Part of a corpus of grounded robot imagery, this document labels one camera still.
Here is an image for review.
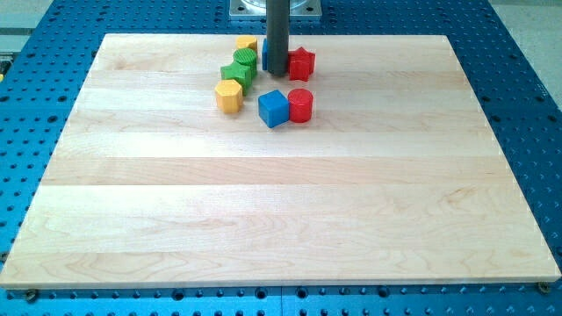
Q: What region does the red star block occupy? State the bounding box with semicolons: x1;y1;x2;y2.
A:
288;47;315;82

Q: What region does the light wooden board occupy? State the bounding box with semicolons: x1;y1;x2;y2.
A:
1;33;560;290

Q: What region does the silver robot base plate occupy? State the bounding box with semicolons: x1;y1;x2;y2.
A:
228;0;322;20

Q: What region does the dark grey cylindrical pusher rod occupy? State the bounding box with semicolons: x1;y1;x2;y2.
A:
266;0;290;76

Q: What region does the blue block behind rod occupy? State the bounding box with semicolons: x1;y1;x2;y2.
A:
262;38;269;71

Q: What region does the green cylinder block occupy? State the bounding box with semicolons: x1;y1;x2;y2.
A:
233;47;257;79

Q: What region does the red cylinder block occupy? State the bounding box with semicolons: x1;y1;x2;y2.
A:
287;89;313;123

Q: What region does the brass screw corner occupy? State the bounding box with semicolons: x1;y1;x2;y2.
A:
23;289;40;303
537;282;551;295

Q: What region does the brass screw left corner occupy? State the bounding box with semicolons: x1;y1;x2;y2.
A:
23;289;40;303

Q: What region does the blue cube block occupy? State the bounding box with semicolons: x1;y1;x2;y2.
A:
258;90;290;128

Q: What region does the green star block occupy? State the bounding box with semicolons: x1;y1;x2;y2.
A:
220;61;253;96

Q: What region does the yellow hexagon block front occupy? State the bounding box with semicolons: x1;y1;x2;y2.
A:
214;79;243;114

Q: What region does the brass screw right corner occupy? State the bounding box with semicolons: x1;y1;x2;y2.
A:
537;282;551;295

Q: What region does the yellow block rear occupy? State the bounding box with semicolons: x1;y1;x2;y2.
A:
235;35;258;53

